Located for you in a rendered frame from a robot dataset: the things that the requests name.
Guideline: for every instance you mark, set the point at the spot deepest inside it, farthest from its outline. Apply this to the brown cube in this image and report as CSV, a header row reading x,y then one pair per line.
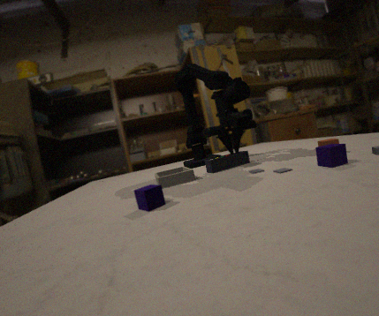
x,y
327,142

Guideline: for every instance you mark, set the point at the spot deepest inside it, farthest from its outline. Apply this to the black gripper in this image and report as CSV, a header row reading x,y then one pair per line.
x,y
223,133

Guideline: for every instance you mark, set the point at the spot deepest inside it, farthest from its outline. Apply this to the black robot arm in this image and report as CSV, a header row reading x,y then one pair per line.
x,y
234,91

